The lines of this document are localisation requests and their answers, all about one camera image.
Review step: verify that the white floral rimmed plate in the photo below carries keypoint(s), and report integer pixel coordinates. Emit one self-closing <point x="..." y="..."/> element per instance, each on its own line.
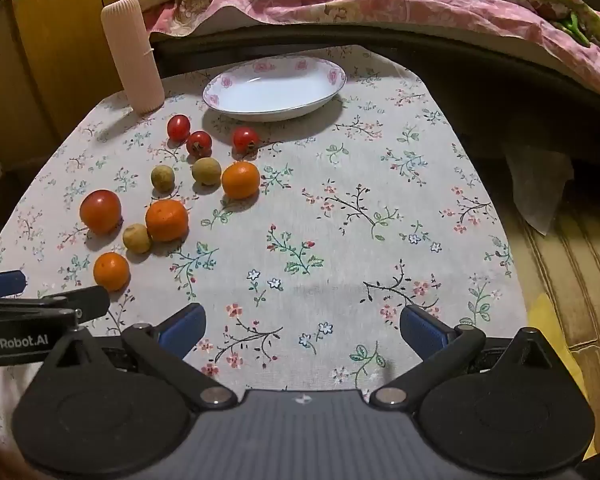
<point x="275" y="92"/>

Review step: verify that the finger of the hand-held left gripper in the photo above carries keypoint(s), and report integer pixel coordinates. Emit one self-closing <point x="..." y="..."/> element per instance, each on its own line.
<point x="2" y="284"/>
<point x="80" y="299"/>

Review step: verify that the beige striped mat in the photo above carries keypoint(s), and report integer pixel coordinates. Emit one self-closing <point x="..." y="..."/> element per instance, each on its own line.
<point x="580" y="270"/>

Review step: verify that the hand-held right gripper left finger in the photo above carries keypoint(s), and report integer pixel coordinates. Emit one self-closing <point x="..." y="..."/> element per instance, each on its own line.
<point x="182" y="331"/>

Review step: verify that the large orange tangerine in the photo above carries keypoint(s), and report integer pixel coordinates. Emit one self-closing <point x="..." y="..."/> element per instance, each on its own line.
<point x="166" y="220"/>

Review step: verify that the pink floral blanket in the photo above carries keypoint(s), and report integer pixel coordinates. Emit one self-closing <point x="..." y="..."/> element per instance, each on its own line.
<point x="380" y="0"/>

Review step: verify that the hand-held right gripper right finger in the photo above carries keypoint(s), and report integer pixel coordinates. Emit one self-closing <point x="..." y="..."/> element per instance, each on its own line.
<point x="422" y="332"/>

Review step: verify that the white tissue sheet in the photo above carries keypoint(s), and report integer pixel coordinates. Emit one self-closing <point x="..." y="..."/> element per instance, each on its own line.
<point x="535" y="185"/>

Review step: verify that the pink ribbed cylindrical container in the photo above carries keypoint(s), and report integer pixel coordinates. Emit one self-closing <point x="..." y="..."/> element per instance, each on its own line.
<point x="132" y="55"/>

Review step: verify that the white floral tablecloth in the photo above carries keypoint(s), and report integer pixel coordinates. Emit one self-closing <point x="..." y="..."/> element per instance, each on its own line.
<point x="330" y="260"/>

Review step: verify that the yellow wooden cabinet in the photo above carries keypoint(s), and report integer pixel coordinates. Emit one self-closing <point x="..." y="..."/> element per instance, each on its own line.
<point x="55" y="60"/>

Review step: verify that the yellow sheet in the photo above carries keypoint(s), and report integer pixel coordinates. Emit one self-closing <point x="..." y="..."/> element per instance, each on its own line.
<point x="550" y="325"/>

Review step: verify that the tan longan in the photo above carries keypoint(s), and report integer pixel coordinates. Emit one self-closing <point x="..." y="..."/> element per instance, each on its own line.
<point x="137" y="238"/>
<point x="163" y="178"/>
<point x="206" y="171"/>

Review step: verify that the red cherry tomato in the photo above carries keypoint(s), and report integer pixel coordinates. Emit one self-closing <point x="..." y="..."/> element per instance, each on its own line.
<point x="245" y="140"/>
<point x="178" y="127"/>
<point x="198" y="143"/>

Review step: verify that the large red tomato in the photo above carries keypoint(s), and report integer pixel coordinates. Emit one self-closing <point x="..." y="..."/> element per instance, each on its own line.
<point x="100" y="211"/>

